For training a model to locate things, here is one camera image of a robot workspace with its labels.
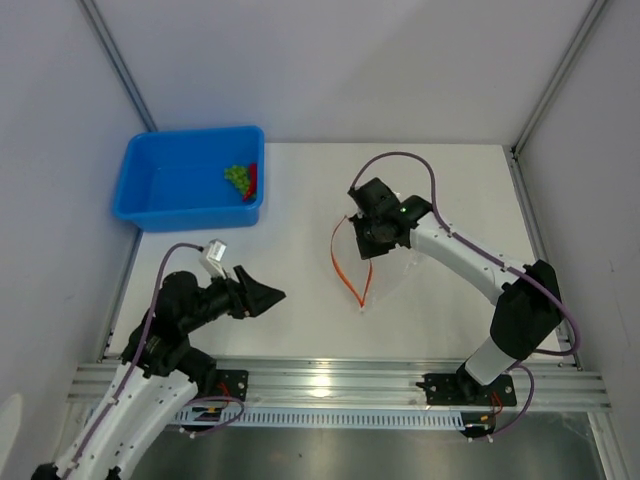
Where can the aluminium frame post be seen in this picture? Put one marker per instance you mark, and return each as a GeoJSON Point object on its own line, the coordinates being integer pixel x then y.
{"type": "Point", "coordinates": [561, 72]}
{"type": "Point", "coordinates": [107, 42]}

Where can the left aluminium frame post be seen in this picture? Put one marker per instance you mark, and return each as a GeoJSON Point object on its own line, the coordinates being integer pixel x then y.
{"type": "Point", "coordinates": [107, 42]}

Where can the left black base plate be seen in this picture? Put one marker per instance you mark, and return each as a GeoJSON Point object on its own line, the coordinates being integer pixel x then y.
{"type": "Point", "coordinates": [231, 383]}

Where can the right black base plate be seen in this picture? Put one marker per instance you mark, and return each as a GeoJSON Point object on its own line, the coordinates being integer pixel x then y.
{"type": "Point", "coordinates": [451, 389]}

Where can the green grape bunch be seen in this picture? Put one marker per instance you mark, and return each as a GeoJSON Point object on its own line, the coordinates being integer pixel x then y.
{"type": "Point", "coordinates": [239, 177]}

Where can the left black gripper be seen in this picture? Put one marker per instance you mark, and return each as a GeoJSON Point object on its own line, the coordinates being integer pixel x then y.
{"type": "Point", "coordinates": [259, 297]}

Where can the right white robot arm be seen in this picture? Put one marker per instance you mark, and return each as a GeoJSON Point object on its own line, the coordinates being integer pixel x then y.
{"type": "Point", "coordinates": [526, 309]}

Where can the red chili pepper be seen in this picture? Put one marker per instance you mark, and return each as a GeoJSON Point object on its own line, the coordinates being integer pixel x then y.
{"type": "Point", "coordinates": [252, 175]}

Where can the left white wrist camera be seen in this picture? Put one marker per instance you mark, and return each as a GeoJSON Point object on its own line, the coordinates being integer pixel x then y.
{"type": "Point", "coordinates": [211, 258]}

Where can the right aluminium frame post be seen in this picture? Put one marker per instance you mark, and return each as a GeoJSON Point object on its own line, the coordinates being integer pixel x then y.
{"type": "Point", "coordinates": [561, 72]}

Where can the clear zip top bag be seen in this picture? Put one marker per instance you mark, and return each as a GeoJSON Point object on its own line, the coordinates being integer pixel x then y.
{"type": "Point", "coordinates": [368, 282]}

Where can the white slotted cable duct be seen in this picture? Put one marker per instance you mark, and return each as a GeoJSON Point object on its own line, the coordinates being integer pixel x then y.
{"type": "Point", "coordinates": [412, 419]}

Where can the blue plastic bin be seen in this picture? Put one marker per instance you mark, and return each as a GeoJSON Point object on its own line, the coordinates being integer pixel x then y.
{"type": "Point", "coordinates": [174, 181]}

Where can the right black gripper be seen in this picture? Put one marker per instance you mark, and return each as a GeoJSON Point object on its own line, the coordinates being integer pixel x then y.
{"type": "Point", "coordinates": [366, 251]}

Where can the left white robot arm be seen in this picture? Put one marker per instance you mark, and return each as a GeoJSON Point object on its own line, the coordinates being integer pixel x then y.
{"type": "Point", "coordinates": [159, 373]}

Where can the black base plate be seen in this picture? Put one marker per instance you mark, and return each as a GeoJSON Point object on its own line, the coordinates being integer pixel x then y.
{"type": "Point", "coordinates": [231, 383]}
{"type": "Point", "coordinates": [451, 389]}

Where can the aluminium mounting rail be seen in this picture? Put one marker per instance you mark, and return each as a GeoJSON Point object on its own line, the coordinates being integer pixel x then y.
{"type": "Point", "coordinates": [390, 384]}

